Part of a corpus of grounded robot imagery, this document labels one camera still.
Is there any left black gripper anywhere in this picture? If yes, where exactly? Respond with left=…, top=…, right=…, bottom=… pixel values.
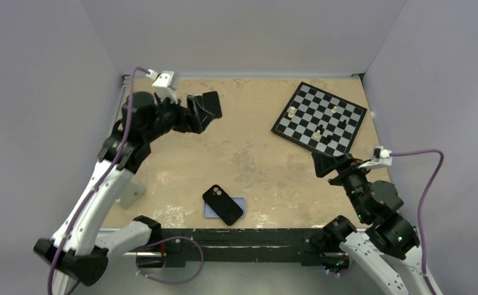
left=142, top=91, right=213, bottom=142

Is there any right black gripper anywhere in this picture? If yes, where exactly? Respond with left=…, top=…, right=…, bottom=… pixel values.
left=310, top=151, right=373, bottom=220

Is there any bare black phone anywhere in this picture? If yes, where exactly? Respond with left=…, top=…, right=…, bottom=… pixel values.
left=202, top=91, right=223, bottom=119

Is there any black phone case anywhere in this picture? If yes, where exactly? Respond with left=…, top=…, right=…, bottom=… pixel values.
left=202, top=184, right=245, bottom=226

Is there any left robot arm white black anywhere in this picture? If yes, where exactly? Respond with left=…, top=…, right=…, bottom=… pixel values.
left=33, top=91, right=222, bottom=294

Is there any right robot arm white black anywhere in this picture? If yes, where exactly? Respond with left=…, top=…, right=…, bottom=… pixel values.
left=308, top=146, right=442, bottom=294

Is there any black white chessboard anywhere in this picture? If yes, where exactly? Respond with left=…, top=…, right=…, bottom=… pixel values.
left=271, top=82, right=367, bottom=157

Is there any white chess piece left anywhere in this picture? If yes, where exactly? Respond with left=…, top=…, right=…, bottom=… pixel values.
left=287, top=106, right=296, bottom=118

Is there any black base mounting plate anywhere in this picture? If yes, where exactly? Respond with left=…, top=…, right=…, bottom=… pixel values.
left=122, top=227, right=364, bottom=270

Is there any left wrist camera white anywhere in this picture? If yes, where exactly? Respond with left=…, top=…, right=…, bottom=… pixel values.
left=146, top=69, right=180, bottom=103

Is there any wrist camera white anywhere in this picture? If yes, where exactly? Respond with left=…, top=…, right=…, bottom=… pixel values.
left=358, top=146, right=392, bottom=170
left=146, top=69, right=180, bottom=103

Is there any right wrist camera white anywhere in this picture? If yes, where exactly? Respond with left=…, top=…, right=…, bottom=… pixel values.
left=358, top=146, right=392, bottom=170

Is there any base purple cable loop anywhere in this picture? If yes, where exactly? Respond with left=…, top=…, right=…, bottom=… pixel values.
left=135, top=237, right=204, bottom=286

